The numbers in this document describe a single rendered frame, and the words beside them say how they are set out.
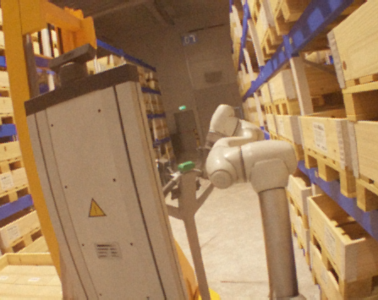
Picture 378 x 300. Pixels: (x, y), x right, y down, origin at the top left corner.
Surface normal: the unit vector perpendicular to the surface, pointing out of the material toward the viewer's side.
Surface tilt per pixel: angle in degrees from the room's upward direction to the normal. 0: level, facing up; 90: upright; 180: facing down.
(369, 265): 90
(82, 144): 90
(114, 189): 90
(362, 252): 90
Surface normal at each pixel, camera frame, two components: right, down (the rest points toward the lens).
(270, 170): -0.20, -0.18
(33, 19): -0.17, 0.14
